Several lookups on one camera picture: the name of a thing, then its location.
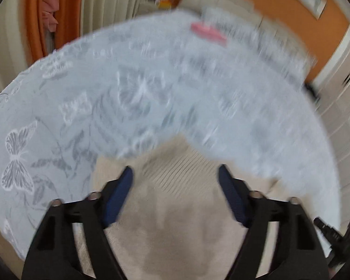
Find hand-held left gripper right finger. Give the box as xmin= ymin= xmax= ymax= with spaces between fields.
xmin=218 ymin=164 xmax=330 ymax=280

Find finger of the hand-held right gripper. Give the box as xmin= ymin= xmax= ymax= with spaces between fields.
xmin=313 ymin=217 xmax=343 ymax=247

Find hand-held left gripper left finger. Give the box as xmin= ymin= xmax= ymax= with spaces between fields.
xmin=21 ymin=166 xmax=134 ymax=280

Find beige knitted sweater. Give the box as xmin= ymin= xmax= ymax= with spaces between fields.
xmin=73 ymin=133 xmax=280 ymax=280

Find grey butterfly print bedspread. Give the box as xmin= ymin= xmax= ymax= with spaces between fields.
xmin=0 ymin=8 xmax=342 ymax=261

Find white wardrobe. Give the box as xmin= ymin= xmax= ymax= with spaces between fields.
xmin=305 ymin=23 xmax=350 ymax=222

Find pink folded cloth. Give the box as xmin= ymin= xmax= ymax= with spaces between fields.
xmin=191 ymin=22 xmax=228 ymax=47

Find white pillows at headboard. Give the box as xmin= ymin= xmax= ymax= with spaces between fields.
xmin=178 ymin=0 xmax=317 ymax=67

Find white striped curtain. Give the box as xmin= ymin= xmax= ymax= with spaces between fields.
xmin=80 ymin=0 xmax=159 ymax=34

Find pink hanging garment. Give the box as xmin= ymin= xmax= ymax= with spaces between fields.
xmin=40 ymin=0 xmax=60 ymax=33

